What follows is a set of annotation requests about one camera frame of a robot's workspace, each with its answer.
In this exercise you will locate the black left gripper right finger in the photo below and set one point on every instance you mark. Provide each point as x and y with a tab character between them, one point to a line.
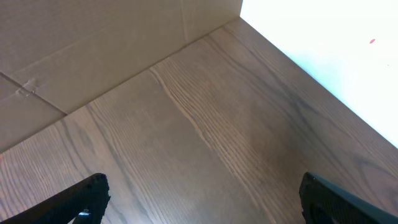
324	202

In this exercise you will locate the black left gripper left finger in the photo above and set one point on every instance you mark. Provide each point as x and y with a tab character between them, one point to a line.
84	202

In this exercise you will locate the brown cardboard panel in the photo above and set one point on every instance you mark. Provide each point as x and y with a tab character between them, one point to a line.
58	55

